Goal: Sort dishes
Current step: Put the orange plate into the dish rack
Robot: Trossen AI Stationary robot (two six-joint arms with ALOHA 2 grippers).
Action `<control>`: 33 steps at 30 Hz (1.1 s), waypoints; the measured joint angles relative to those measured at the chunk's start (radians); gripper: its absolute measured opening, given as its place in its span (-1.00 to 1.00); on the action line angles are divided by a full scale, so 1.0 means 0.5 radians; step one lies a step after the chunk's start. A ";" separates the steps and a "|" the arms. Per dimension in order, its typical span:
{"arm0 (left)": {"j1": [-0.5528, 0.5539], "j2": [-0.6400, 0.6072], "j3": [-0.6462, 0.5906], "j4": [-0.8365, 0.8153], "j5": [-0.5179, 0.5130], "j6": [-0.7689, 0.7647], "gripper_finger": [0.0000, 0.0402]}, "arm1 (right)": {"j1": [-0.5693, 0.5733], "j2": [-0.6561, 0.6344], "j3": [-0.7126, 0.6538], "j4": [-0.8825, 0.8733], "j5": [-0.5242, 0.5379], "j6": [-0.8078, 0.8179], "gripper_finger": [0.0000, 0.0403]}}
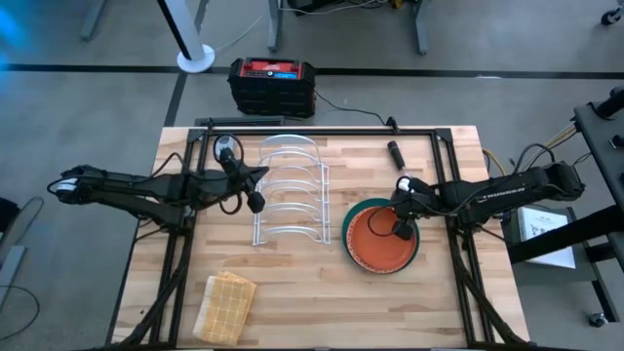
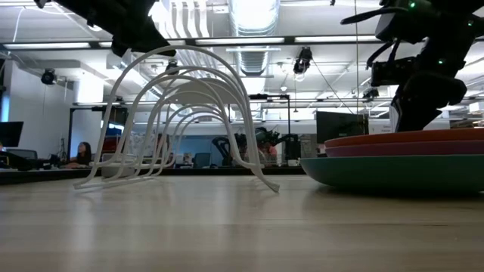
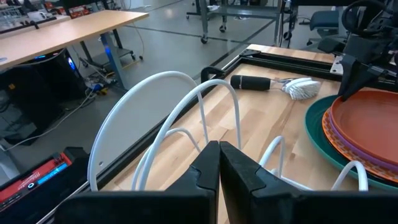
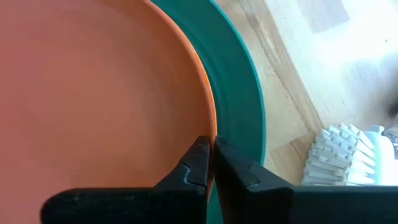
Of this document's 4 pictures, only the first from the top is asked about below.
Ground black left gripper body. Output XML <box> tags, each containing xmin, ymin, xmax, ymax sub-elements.
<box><xmin>212</xmin><ymin>147</ymin><xmax>250</xmax><ymax>196</ymax></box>

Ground small grey cup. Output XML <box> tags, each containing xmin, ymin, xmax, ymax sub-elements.
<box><xmin>214</xmin><ymin>135</ymin><xmax>238</xmax><ymax>161</ymax></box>

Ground white floor cable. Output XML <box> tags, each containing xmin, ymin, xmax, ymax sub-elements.
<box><xmin>214</xmin><ymin>13</ymin><xmax>264</xmax><ymax>54</ymax></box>

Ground white wire dish rack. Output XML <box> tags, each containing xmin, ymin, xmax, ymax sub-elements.
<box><xmin>251</xmin><ymin>134</ymin><xmax>332</xmax><ymax>247</ymax></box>

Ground yellow cable bundle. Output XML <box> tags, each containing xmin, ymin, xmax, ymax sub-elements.
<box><xmin>482</xmin><ymin>121</ymin><xmax>581</xmax><ymax>179</ymax></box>

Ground black power cable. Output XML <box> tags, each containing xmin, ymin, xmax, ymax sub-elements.
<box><xmin>313</xmin><ymin>89</ymin><xmax>402</xmax><ymax>134</ymax></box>

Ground black bar behind table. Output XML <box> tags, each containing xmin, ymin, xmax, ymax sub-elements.
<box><xmin>193</xmin><ymin>115</ymin><xmax>286</xmax><ymax>128</ymax></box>

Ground red and black power station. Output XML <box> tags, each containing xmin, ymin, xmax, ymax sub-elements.
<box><xmin>227</xmin><ymin>57</ymin><xmax>318</xmax><ymax>120</ymax></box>

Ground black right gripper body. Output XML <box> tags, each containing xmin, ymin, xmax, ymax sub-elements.
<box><xmin>389</xmin><ymin>177</ymin><xmax>440</xmax><ymax>220</ymax></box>

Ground grey desk leg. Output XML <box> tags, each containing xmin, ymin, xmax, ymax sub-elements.
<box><xmin>79</xmin><ymin>0</ymin><xmax>107</xmax><ymax>42</ymax></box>
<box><xmin>413</xmin><ymin>0</ymin><xmax>431</xmax><ymax>56</ymax></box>
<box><xmin>193</xmin><ymin>0</ymin><xmax>211</xmax><ymax>33</ymax></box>
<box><xmin>266</xmin><ymin>0</ymin><xmax>285</xmax><ymax>54</ymax></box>

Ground black aluminium table frame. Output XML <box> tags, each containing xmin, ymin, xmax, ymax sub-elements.
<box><xmin>110</xmin><ymin>125</ymin><xmax>530</xmax><ymax>350</ymax></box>

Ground tangled cables under desk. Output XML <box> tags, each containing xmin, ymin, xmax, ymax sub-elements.
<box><xmin>285</xmin><ymin>0</ymin><xmax>409</xmax><ymax>17</ymax></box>

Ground black floor cable loop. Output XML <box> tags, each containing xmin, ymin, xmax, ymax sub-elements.
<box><xmin>0</xmin><ymin>285</ymin><xmax>41</xmax><ymax>342</ymax></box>

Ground yellow checked cloth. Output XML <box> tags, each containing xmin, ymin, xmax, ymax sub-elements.
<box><xmin>191</xmin><ymin>270</ymin><xmax>258</xmax><ymax>347</ymax></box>

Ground white paper booklet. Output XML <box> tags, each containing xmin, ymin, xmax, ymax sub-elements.
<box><xmin>516</xmin><ymin>206</ymin><xmax>577</xmax><ymax>270</ymax></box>

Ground grey box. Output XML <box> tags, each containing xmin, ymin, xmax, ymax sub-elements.
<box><xmin>500</xmin><ymin>203</ymin><xmax>594</xmax><ymax>289</ymax></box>

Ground plain orange plate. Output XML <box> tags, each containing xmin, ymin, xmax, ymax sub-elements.
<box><xmin>346</xmin><ymin>205</ymin><xmax>418</xmax><ymax>273</ymax></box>

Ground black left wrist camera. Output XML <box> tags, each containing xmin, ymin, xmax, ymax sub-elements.
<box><xmin>246</xmin><ymin>190</ymin><xmax>267</xmax><ymax>215</ymax></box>

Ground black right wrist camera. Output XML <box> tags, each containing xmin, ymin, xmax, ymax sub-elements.
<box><xmin>392</xmin><ymin>217</ymin><xmax>416</xmax><ymax>242</ymax></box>

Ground green plate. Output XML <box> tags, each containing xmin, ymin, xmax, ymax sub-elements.
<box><xmin>340</xmin><ymin>196</ymin><xmax>422</xmax><ymax>276</ymax></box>

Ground black equipment cart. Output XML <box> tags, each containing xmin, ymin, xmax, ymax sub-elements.
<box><xmin>506</xmin><ymin>86</ymin><xmax>624</xmax><ymax>323</ymax></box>

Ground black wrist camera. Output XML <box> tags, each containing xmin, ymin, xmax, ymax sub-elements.
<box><xmin>246</xmin><ymin>190</ymin><xmax>267</xmax><ymax>215</ymax></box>
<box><xmin>392</xmin><ymin>217</ymin><xmax>416</xmax><ymax>242</ymax></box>

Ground white tower fan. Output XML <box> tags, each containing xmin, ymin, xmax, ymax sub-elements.
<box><xmin>155</xmin><ymin>0</ymin><xmax>216</xmax><ymax>75</ymax></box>

